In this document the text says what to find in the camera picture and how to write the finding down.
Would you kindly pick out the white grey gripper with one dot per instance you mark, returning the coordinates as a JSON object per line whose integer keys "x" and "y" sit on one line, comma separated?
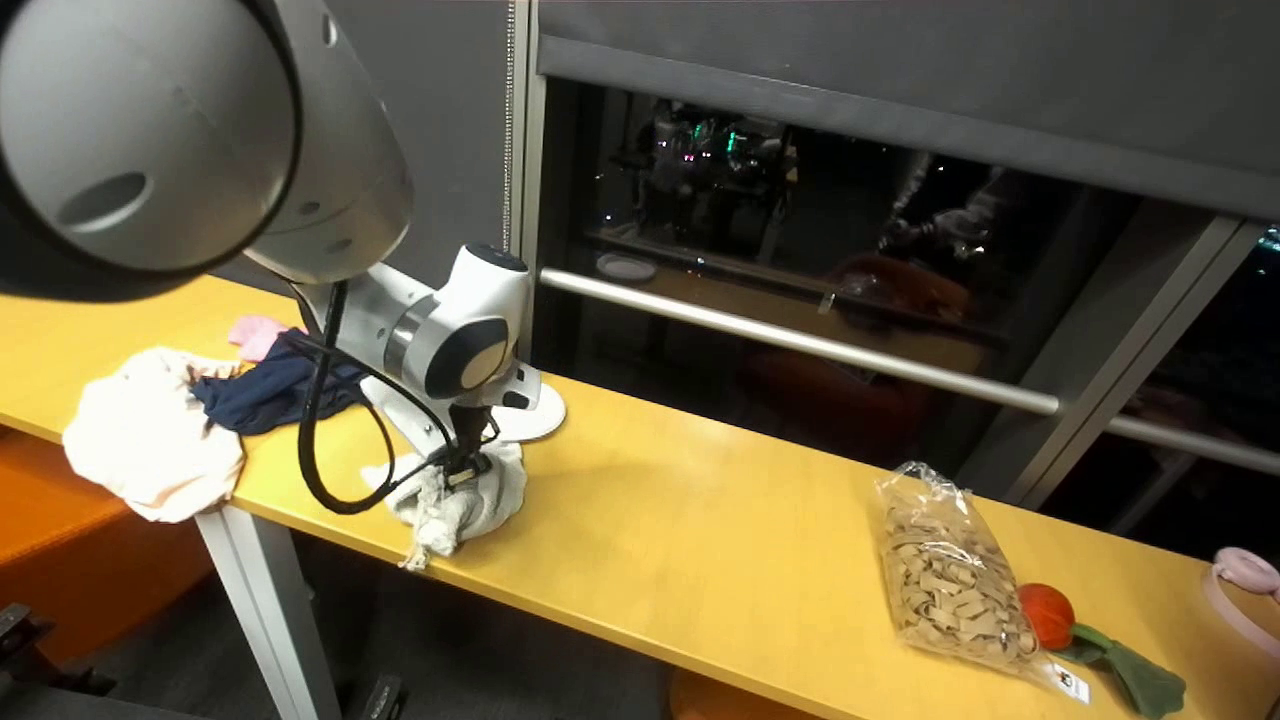
{"x": 434, "y": 343}

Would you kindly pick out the white frayed towel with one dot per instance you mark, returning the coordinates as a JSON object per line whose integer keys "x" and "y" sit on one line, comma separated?
{"x": 444, "y": 515}

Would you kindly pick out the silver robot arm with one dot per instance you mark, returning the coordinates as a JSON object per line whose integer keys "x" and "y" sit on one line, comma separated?
{"x": 147, "y": 141}

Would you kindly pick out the navy blue cloth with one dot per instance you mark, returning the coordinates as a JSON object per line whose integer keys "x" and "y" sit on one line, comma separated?
{"x": 277, "y": 391}

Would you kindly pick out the pink small object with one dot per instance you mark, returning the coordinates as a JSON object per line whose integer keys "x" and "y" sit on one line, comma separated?
{"x": 257, "y": 338}

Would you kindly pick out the grey table leg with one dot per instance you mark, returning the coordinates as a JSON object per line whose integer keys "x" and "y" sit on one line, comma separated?
{"x": 274, "y": 608}

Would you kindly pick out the large white pink cloth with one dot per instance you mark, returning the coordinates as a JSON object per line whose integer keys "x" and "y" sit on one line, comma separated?
{"x": 147, "y": 438}

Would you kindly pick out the orange chair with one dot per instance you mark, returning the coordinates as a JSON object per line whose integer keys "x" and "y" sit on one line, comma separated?
{"x": 76, "y": 559}

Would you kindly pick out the clear bag of snacks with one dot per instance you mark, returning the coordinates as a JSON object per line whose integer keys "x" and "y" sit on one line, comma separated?
{"x": 949, "y": 586}

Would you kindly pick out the orange ball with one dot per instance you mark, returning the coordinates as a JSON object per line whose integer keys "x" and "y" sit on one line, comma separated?
{"x": 1050, "y": 614}

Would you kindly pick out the grey roller blind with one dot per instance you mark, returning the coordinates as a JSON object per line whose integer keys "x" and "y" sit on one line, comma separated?
{"x": 1158, "y": 96}

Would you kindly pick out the green cloth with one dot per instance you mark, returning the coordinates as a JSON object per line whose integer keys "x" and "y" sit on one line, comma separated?
{"x": 1153, "y": 688}

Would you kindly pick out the silver window rail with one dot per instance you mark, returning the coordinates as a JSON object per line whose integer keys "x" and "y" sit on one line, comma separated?
{"x": 903, "y": 371}

